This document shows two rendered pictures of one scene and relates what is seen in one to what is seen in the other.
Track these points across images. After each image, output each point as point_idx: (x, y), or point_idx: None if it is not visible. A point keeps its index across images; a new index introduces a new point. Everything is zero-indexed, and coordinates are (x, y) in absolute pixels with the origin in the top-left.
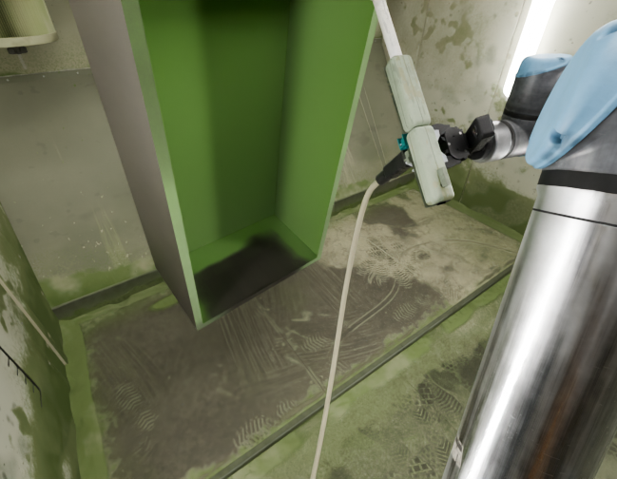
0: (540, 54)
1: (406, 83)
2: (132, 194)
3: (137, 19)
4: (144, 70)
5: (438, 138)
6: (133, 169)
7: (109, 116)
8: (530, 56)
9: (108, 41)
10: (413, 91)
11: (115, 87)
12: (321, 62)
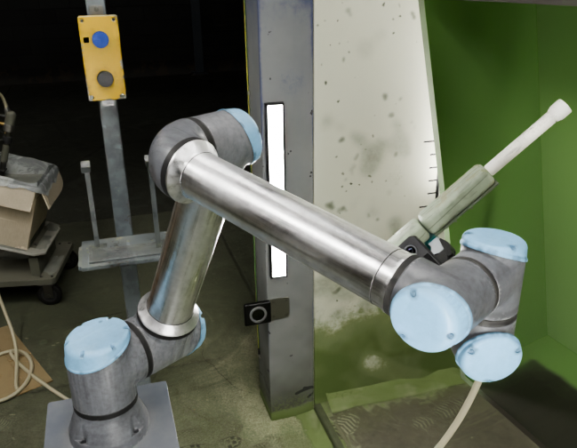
0: (512, 238)
1: (452, 186)
2: (540, 233)
3: (431, 84)
4: (433, 111)
5: (435, 253)
6: (508, 197)
7: (529, 152)
8: (501, 230)
9: (469, 93)
10: (444, 195)
11: (486, 125)
12: None
